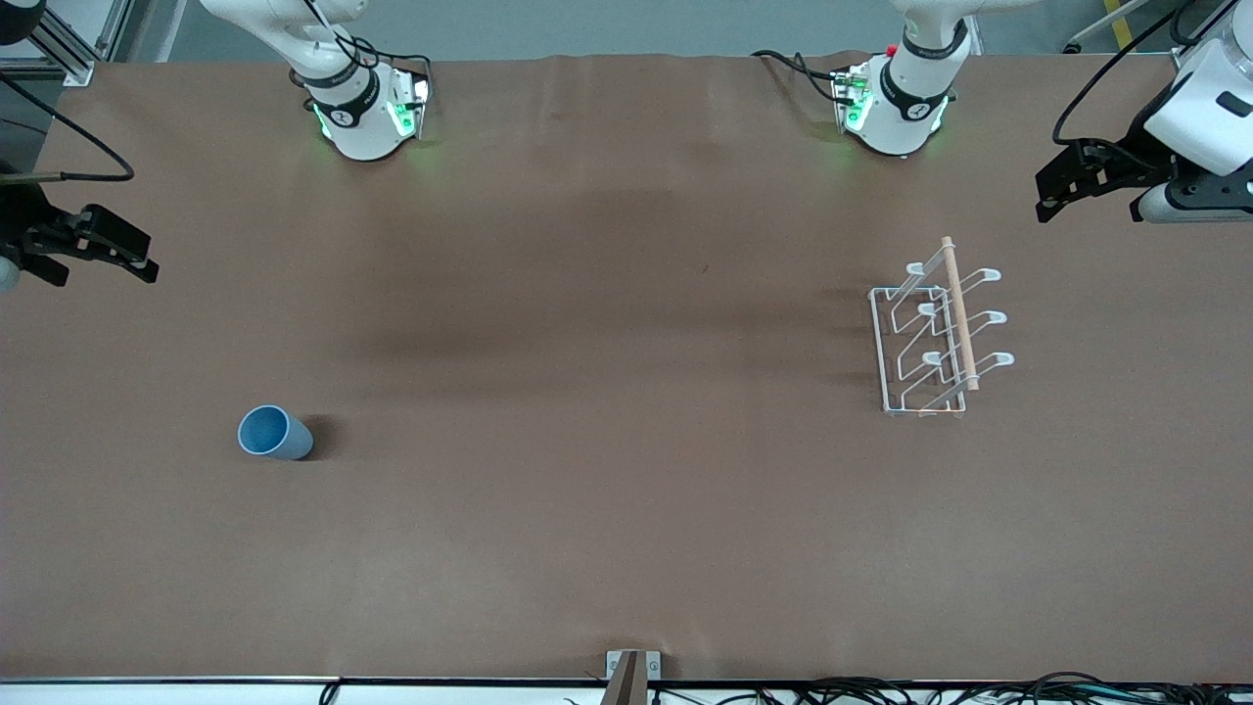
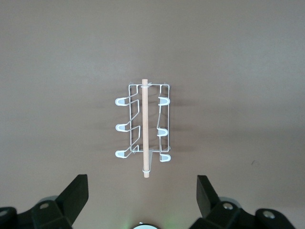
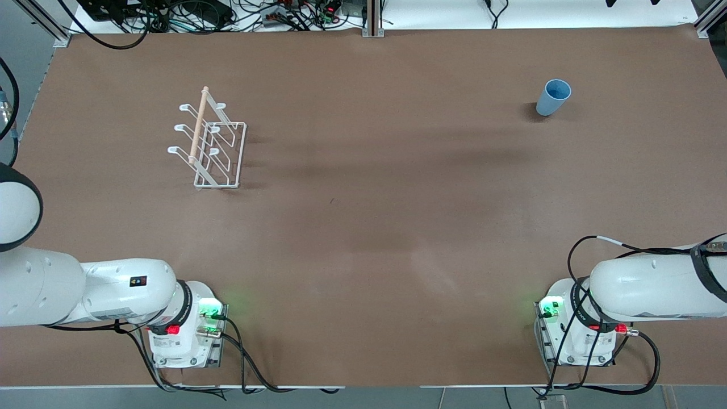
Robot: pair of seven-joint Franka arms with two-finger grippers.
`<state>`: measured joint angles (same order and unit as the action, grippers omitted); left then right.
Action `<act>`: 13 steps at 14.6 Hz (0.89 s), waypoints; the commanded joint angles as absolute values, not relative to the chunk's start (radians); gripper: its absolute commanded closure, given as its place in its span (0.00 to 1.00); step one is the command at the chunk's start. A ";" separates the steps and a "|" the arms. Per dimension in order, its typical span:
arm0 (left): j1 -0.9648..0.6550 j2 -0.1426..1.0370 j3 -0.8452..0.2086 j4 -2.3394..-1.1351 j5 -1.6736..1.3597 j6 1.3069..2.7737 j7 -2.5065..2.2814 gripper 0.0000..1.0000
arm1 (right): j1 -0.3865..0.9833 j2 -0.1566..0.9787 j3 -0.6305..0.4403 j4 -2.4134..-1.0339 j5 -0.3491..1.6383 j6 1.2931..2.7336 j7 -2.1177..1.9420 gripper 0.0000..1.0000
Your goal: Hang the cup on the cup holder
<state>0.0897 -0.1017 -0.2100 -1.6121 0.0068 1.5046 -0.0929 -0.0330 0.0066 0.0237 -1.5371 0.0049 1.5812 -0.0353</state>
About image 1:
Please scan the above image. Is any blue plastic cup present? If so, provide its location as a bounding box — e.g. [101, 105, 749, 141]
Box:
[238, 404, 314, 462]

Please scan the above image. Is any brown table cover sheet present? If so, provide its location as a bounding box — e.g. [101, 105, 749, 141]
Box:
[0, 54, 1253, 683]

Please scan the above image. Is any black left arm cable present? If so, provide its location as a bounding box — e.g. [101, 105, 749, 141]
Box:
[1052, 0, 1239, 148]

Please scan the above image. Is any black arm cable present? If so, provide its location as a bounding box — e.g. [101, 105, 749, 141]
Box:
[0, 73, 135, 185]
[1052, 0, 1239, 148]

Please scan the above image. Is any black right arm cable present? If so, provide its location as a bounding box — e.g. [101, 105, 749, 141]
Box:
[0, 73, 135, 185]

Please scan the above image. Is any aluminium frame profile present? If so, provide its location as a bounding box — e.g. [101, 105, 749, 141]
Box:
[29, 0, 133, 87]

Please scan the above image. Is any white wire cup holder rack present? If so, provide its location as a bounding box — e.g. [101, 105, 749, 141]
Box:
[868, 236, 1016, 419]

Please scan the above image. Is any black left base cable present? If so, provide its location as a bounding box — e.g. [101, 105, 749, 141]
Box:
[752, 49, 853, 104]

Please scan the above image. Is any black base cable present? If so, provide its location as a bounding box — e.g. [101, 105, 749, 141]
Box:
[752, 49, 853, 104]
[348, 37, 434, 84]

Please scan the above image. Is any black right base cable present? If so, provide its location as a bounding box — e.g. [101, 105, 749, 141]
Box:
[348, 37, 434, 84]

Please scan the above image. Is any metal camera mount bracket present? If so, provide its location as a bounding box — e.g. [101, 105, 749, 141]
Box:
[606, 649, 662, 705]

